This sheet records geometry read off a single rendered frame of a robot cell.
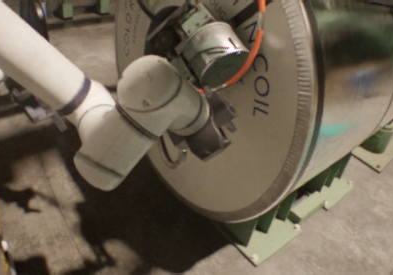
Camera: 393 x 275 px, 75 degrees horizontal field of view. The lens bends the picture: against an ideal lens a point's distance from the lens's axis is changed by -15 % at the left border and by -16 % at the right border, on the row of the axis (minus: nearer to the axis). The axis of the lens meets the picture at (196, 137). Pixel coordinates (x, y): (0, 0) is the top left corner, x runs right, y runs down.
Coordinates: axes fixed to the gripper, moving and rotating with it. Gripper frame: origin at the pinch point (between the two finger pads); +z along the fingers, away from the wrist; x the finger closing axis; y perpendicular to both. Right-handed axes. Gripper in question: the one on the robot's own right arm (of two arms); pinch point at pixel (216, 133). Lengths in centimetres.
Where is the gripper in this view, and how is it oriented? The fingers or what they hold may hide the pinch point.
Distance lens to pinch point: 70.7
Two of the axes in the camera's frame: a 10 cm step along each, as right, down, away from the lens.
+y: -4.4, -8.2, 3.7
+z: 3.7, 2.1, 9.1
